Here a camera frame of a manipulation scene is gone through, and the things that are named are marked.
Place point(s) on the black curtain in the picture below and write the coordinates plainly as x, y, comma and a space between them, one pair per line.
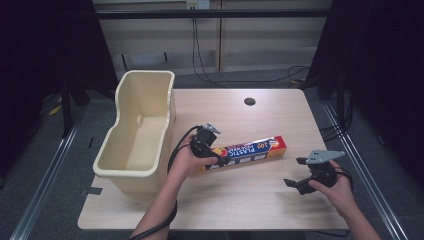
40, 50
383, 66

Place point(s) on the black metal stand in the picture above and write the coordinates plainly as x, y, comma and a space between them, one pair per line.
66, 110

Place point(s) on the black horizontal bar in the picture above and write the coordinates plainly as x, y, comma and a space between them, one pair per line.
213, 13

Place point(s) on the white power outlet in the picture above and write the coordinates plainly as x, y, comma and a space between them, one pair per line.
198, 4

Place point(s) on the metal floor rail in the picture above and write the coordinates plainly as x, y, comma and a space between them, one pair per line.
43, 180
366, 173

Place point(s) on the person's right hand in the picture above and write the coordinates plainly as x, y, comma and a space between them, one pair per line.
340, 193

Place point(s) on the person's left hand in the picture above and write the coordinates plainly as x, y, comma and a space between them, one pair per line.
186, 163

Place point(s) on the cream plastic bin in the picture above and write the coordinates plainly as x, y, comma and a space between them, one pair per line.
146, 140

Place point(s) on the plastic wrap box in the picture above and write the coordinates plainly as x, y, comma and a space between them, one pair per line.
253, 150

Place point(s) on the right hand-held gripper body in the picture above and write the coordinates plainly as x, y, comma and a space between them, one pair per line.
321, 168

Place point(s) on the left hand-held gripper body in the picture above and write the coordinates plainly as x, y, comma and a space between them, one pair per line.
205, 138

